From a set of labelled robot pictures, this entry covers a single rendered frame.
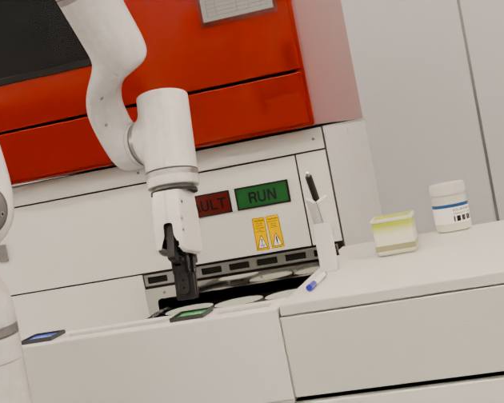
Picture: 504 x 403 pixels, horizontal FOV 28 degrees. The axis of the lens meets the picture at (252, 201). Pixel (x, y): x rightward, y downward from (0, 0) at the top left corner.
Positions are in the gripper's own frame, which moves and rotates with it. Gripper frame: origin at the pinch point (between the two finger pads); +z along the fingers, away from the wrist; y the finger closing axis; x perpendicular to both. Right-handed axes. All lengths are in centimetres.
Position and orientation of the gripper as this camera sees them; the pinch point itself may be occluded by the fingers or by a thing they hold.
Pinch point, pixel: (186, 286)
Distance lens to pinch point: 158.3
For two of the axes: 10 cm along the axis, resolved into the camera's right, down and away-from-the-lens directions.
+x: 9.5, -1.7, -2.6
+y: -2.8, -1.1, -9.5
